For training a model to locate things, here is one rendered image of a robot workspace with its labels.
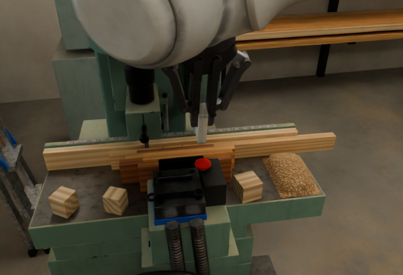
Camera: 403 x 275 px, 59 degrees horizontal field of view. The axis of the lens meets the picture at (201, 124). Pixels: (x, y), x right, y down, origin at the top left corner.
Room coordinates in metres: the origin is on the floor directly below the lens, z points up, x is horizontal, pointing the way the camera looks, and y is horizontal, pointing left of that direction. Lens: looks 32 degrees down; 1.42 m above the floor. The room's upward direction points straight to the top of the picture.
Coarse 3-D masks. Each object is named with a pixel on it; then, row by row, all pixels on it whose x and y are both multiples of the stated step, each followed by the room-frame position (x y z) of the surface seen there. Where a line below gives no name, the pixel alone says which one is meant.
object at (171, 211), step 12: (192, 168) 0.52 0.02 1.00; (216, 168) 0.51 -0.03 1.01; (168, 180) 0.49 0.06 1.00; (180, 180) 0.49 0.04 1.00; (192, 180) 0.49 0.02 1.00; (204, 180) 0.48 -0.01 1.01; (216, 180) 0.48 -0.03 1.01; (156, 192) 0.46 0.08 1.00; (168, 192) 0.46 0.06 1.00; (216, 192) 0.47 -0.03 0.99; (156, 204) 0.43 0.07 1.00; (168, 204) 0.43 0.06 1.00; (180, 204) 0.43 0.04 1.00; (192, 204) 0.43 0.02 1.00; (204, 204) 0.43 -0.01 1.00; (216, 204) 0.47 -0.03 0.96; (156, 216) 0.42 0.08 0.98; (168, 216) 0.42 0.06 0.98; (180, 216) 0.43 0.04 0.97; (192, 216) 0.43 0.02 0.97; (204, 216) 0.43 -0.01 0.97
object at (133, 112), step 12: (156, 84) 0.75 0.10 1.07; (156, 96) 0.68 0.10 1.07; (132, 108) 0.63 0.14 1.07; (144, 108) 0.63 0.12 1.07; (156, 108) 0.63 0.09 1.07; (132, 120) 0.61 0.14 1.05; (144, 120) 0.62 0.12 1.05; (156, 120) 0.62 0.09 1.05; (132, 132) 0.61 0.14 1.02; (156, 132) 0.62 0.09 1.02
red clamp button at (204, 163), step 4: (196, 160) 0.52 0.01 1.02; (200, 160) 0.52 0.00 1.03; (204, 160) 0.52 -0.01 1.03; (208, 160) 0.52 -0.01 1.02; (196, 164) 0.51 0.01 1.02; (200, 164) 0.51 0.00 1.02; (204, 164) 0.51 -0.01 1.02; (208, 164) 0.51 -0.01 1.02; (200, 168) 0.50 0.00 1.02; (204, 168) 0.50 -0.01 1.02
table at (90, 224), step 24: (72, 168) 0.65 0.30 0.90; (96, 168) 0.65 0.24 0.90; (240, 168) 0.65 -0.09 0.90; (264, 168) 0.65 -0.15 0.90; (48, 192) 0.57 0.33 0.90; (96, 192) 0.57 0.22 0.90; (144, 192) 0.57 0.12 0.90; (264, 192) 0.57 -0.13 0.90; (48, 216) 0.50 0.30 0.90; (72, 216) 0.50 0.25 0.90; (96, 216) 0.50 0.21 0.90; (120, 216) 0.50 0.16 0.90; (144, 216) 0.50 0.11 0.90; (240, 216) 0.53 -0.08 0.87; (264, 216) 0.54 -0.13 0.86; (288, 216) 0.55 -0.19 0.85; (312, 216) 0.56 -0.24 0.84; (48, 240) 0.47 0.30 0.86; (72, 240) 0.48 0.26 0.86; (96, 240) 0.49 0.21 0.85; (144, 240) 0.47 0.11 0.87; (144, 264) 0.41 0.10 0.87; (168, 264) 0.41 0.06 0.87; (192, 264) 0.42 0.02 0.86; (216, 264) 0.43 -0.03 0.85
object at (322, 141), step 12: (192, 144) 0.69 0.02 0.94; (204, 144) 0.69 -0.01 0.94; (216, 144) 0.69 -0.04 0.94; (228, 144) 0.69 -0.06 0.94; (240, 144) 0.69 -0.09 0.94; (252, 144) 0.69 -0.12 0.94; (264, 144) 0.70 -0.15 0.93; (276, 144) 0.70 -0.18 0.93; (288, 144) 0.71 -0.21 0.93; (300, 144) 0.71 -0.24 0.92; (312, 144) 0.72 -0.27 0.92; (324, 144) 0.72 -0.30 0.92; (120, 156) 0.65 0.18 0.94; (240, 156) 0.69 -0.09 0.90; (252, 156) 0.69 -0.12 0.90
